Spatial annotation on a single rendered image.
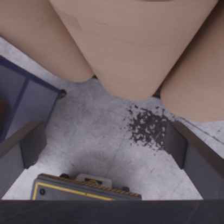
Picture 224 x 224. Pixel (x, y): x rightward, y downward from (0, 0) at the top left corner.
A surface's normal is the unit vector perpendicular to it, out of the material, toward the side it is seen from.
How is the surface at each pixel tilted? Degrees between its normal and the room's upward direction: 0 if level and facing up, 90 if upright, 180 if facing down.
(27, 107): 0
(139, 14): 90
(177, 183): 0
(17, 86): 0
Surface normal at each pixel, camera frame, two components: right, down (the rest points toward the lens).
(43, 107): -0.11, -0.11
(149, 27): -0.09, 0.99
